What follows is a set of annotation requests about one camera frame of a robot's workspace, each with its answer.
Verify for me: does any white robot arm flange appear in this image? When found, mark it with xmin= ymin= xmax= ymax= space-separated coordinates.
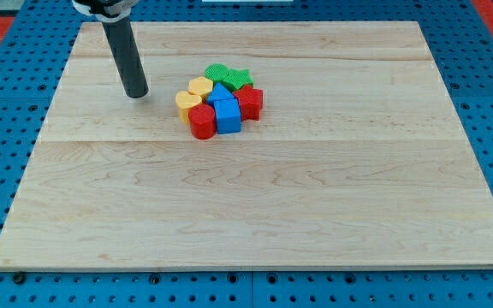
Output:
xmin=71 ymin=0 xmax=140 ymax=23

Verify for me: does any blue cube block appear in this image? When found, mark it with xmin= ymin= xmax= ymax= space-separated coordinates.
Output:
xmin=214 ymin=99 xmax=241 ymax=134

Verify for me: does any blue triangle block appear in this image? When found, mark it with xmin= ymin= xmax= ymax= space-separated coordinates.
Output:
xmin=206 ymin=83 xmax=235 ymax=106

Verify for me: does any red star block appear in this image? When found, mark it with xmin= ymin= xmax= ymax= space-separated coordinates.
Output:
xmin=233 ymin=85 xmax=264 ymax=121

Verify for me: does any red cylinder block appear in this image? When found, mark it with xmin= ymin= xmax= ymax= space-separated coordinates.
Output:
xmin=188 ymin=104 xmax=217 ymax=139

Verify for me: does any green star block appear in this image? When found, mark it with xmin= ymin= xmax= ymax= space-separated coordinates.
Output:
xmin=222 ymin=68 xmax=253 ymax=92

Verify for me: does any yellow heart block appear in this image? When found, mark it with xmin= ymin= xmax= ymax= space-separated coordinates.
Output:
xmin=175 ymin=91 xmax=203 ymax=124

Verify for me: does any yellow hexagon block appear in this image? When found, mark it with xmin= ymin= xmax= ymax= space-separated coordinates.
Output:
xmin=187 ymin=76 xmax=214 ymax=102

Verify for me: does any green cylinder block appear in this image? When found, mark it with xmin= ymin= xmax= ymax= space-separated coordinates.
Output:
xmin=205 ymin=63 xmax=229 ymax=83

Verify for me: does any light wooden board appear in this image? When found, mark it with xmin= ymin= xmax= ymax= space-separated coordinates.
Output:
xmin=0 ymin=21 xmax=493 ymax=272

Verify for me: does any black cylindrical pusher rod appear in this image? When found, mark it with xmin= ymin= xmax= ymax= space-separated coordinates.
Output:
xmin=103 ymin=17 xmax=149 ymax=98

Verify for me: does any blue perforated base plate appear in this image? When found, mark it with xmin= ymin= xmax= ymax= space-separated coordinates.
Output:
xmin=0 ymin=0 xmax=493 ymax=307

